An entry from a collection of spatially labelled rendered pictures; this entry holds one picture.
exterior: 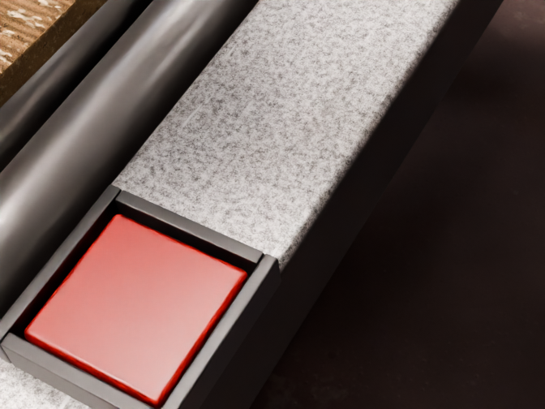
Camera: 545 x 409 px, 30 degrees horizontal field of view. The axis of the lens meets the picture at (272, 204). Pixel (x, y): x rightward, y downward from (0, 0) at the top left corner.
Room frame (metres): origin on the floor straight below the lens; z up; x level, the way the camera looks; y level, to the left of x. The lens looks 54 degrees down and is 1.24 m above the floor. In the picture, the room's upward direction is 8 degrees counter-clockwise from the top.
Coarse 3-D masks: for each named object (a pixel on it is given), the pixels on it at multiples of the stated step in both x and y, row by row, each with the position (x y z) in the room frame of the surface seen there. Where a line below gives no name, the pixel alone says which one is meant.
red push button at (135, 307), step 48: (96, 240) 0.22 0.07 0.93; (144, 240) 0.22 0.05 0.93; (96, 288) 0.20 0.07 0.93; (144, 288) 0.20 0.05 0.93; (192, 288) 0.20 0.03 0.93; (240, 288) 0.19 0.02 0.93; (48, 336) 0.18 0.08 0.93; (96, 336) 0.18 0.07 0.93; (144, 336) 0.18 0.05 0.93; (192, 336) 0.18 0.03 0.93; (144, 384) 0.16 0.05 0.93
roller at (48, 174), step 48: (192, 0) 0.36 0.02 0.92; (240, 0) 0.36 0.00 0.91; (144, 48) 0.33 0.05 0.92; (192, 48) 0.33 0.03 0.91; (96, 96) 0.30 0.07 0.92; (144, 96) 0.31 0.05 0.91; (48, 144) 0.28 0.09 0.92; (96, 144) 0.28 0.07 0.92; (0, 192) 0.26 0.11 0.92; (48, 192) 0.26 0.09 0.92; (96, 192) 0.27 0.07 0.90; (0, 240) 0.24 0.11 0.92; (48, 240) 0.24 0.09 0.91; (0, 288) 0.22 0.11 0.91
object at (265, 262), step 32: (128, 192) 0.24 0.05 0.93; (96, 224) 0.23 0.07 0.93; (160, 224) 0.23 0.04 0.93; (192, 224) 0.22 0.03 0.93; (64, 256) 0.21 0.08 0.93; (224, 256) 0.21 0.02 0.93; (256, 256) 0.20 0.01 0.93; (32, 288) 0.20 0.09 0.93; (256, 288) 0.19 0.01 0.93; (0, 320) 0.19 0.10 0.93; (224, 320) 0.18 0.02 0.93; (256, 320) 0.19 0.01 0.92; (0, 352) 0.18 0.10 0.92; (32, 352) 0.18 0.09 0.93; (224, 352) 0.17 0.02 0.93; (64, 384) 0.17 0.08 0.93; (96, 384) 0.16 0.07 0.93; (192, 384) 0.16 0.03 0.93
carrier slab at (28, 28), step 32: (0, 0) 0.36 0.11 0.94; (32, 0) 0.35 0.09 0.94; (64, 0) 0.35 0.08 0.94; (96, 0) 0.36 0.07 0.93; (0, 32) 0.33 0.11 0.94; (32, 32) 0.33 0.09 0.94; (64, 32) 0.34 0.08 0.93; (0, 64) 0.31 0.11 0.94; (32, 64) 0.32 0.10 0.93; (0, 96) 0.31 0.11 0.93
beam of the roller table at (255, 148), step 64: (320, 0) 0.35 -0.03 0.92; (384, 0) 0.34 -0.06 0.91; (448, 0) 0.34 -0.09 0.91; (256, 64) 0.31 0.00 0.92; (320, 64) 0.31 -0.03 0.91; (384, 64) 0.30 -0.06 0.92; (448, 64) 0.33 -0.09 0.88; (192, 128) 0.28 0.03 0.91; (256, 128) 0.28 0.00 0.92; (320, 128) 0.27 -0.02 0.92; (384, 128) 0.28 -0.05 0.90; (192, 192) 0.25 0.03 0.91; (256, 192) 0.24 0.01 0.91; (320, 192) 0.24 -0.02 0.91; (320, 256) 0.23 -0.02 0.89; (0, 384) 0.18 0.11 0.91; (256, 384) 0.18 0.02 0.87
